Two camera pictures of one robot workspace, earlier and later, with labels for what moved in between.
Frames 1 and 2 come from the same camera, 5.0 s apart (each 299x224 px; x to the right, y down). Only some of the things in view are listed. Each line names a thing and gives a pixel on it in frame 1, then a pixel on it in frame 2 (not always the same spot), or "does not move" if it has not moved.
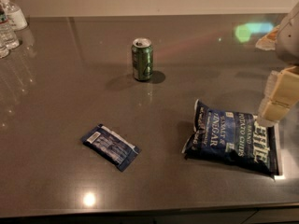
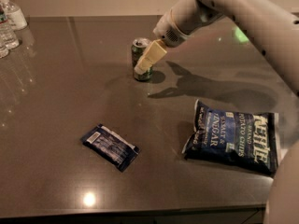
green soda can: x=142 y=59 does not move
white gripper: x=290 y=39 -> x=168 y=32
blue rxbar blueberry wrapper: x=110 y=145 does not move
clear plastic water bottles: x=17 y=19 does not move
